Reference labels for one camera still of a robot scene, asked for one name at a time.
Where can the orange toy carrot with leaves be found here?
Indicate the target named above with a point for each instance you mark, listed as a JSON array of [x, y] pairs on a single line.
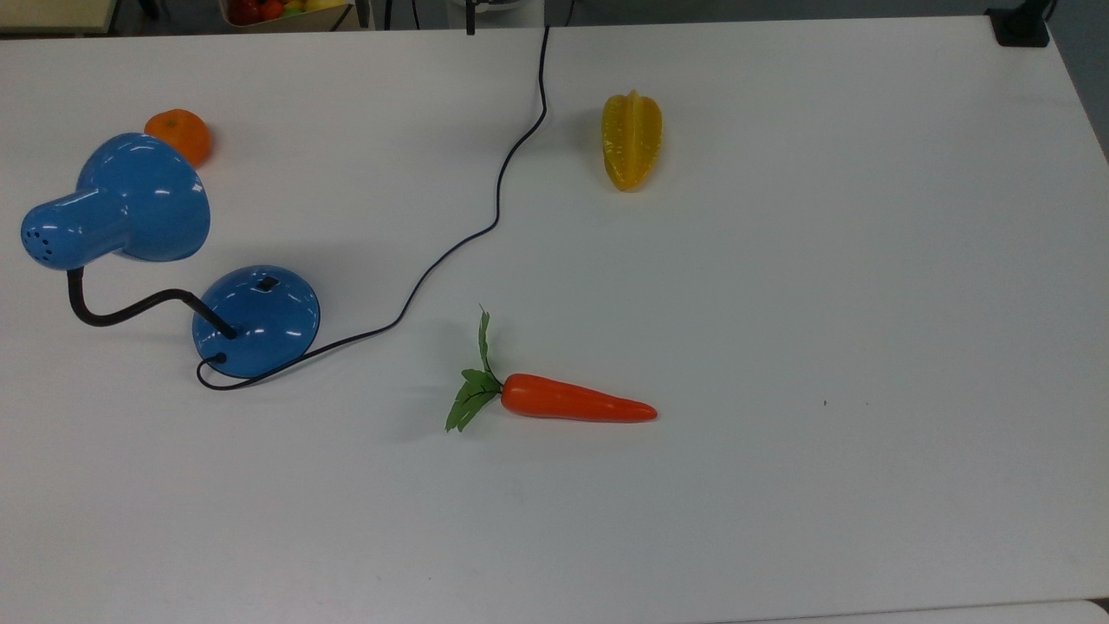
[[572, 400]]

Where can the black table clamp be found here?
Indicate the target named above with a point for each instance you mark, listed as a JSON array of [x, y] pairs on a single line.
[[1021, 30]]

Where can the orange tangerine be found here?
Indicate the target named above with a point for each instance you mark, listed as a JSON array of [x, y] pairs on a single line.
[[178, 135]]

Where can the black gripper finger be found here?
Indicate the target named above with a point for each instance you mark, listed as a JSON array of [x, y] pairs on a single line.
[[470, 17]]

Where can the yellow starfruit toy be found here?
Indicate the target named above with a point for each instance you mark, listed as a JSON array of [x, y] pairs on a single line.
[[631, 143]]

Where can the blue desk lamp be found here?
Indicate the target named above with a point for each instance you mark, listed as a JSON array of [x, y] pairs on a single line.
[[260, 322]]

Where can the box of toy fruit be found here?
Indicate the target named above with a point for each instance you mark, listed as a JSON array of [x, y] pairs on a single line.
[[260, 10]]

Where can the beige side table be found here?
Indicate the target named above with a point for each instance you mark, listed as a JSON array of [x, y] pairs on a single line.
[[52, 13]]

